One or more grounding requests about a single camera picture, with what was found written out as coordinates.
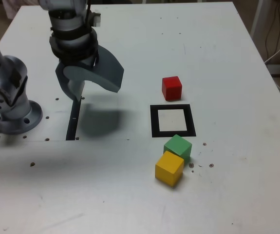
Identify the red cube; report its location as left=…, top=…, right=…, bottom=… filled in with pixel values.
left=162, top=76, right=183, bottom=101

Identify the green cube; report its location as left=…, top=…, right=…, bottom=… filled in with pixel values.
left=163, top=134, right=193, bottom=164

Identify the black tape square outline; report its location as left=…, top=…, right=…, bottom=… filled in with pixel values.
left=149, top=104, right=197, bottom=138

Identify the black tape strip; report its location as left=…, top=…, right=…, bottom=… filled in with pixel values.
left=65, top=97, right=82, bottom=141

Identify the white metal post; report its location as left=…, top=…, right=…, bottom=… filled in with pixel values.
left=250, top=0, right=270, bottom=37

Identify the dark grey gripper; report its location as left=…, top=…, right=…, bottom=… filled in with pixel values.
left=55, top=44, right=125, bottom=102

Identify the yellow cube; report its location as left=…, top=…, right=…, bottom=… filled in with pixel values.
left=155, top=150, right=185, bottom=188

